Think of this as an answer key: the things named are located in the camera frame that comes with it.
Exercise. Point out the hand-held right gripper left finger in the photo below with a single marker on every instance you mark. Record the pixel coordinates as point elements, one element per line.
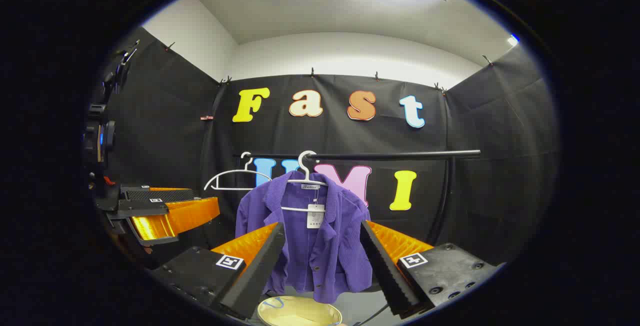
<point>260,271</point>

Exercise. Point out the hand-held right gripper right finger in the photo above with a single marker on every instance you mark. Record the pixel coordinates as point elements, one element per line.
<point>387,276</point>

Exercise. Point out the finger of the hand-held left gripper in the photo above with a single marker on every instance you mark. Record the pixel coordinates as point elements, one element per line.
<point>145,207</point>
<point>160,195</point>

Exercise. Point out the cream round laundry hamper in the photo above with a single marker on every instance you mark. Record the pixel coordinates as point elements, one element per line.
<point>300,313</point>

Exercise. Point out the plain white hanger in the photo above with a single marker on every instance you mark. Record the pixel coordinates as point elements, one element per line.
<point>245,170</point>

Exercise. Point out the white hanger with label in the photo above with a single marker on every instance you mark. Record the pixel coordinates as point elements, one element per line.
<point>304,171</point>

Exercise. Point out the black clothes rack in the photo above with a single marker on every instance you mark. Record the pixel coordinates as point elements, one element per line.
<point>400,155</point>

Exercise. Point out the white paper price tag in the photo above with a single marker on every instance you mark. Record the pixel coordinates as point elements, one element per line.
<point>315,216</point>

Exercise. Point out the small ceiling light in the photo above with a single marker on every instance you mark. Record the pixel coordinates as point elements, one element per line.
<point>513,41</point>

